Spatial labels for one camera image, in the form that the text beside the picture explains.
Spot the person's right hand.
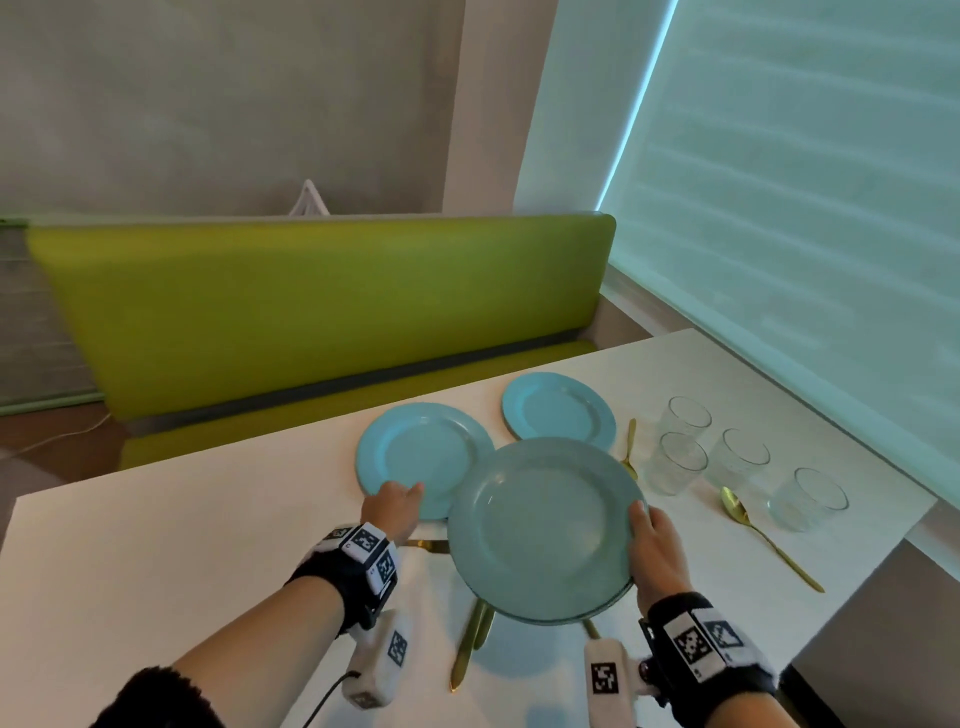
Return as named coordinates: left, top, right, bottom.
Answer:
left=627, top=500, right=693, bottom=617

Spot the person's left hand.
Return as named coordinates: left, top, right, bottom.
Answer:
left=360, top=480, right=426, bottom=544

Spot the light blue plate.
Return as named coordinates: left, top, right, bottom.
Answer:
left=501, top=372, right=618, bottom=451
left=354, top=402, right=497, bottom=523

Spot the large blue plate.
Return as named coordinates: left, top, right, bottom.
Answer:
left=447, top=437, right=648, bottom=623
left=480, top=581, right=637, bottom=629

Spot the person's right forearm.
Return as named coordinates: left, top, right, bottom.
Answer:
left=705, top=691, right=798, bottom=728

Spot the person's left forearm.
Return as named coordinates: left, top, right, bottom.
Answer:
left=91, top=576, right=348, bottom=728

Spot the clear drinking glass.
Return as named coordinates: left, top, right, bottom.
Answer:
left=642, top=432, right=710, bottom=497
left=708, top=428, right=772, bottom=490
left=665, top=396, right=713, bottom=445
left=768, top=468, right=850, bottom=533

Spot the black wristband with markers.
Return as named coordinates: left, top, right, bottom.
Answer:
left=637, top=591, right=782, bottom=708
left=287, top=523, right=400, bottom=633

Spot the green bench seat cushion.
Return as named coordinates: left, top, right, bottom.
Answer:
left=118, top=340, right=601, bottom=471

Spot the green bench backrest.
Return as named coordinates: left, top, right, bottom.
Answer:
left=25, top=213, right=618, bottom=422

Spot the white pointed object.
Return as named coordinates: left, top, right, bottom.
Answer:
left=288, top=179, right=332, bottom=219

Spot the large white roller blind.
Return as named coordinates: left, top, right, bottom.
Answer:
left=600, top=0, right=960, bottom=490

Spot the narrow white roller blind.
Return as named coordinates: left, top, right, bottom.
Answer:
left=513, top=0, right=680, bottom=216

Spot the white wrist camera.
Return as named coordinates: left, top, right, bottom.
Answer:
left=584, top=637, right=651, bottom=728
left=342, top=609, right=413, bottom=710

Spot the black camera cable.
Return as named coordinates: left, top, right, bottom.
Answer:
left=303, top=671, right=363, bottom=728

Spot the white floor cable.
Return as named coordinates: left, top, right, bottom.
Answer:
left=13, top=409, right=115, bottom=460

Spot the grey panel with green frame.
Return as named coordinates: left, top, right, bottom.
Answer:
left=0, top=216, right=106, bottom=418

